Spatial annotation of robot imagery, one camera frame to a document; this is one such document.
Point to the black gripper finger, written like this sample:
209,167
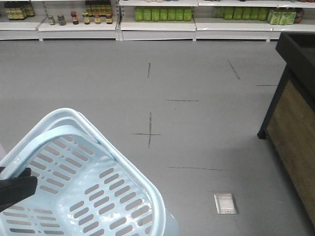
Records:
16,189

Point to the wooden display stand black frame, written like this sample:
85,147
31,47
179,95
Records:
289,123

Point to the metal floor socket plate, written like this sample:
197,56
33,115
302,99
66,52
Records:
225,203

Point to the yellow label jar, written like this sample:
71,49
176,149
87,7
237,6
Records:
86,18

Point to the grey lid jar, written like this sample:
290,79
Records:
61,20

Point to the white store shelf unit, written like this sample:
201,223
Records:
125,28

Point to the light blue plastic basket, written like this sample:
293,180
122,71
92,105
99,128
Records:
85,186

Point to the green lid jar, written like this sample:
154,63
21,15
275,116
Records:
51,20

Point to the red lid sauce jar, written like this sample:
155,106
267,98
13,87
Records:
74,17

